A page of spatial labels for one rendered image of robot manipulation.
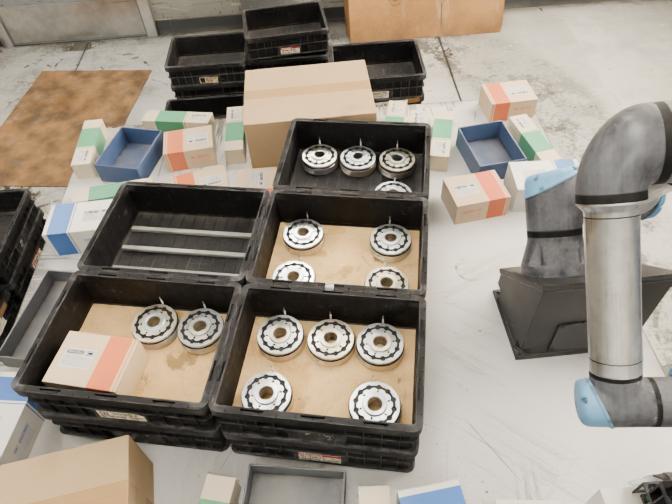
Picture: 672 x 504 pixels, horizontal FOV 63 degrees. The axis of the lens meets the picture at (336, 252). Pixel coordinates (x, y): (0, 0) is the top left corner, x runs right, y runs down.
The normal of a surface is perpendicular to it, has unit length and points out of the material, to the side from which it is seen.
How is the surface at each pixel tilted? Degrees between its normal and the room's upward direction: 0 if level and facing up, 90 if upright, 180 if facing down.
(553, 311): 90
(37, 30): 90
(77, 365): 0
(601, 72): 0
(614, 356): 55
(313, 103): 0
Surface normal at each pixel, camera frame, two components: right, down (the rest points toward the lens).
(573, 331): 0.09, 0.76
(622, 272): -0.11, 0.17
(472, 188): -0.04, -0.65
